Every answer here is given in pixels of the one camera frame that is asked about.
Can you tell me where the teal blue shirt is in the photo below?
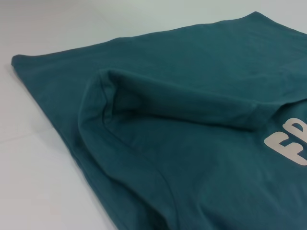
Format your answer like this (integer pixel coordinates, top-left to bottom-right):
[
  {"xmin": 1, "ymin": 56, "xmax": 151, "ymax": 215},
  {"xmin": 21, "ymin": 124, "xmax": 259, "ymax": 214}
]
[{"xmin": 11, "ymin": 11, "xmax": 307, "ymax": 230}]

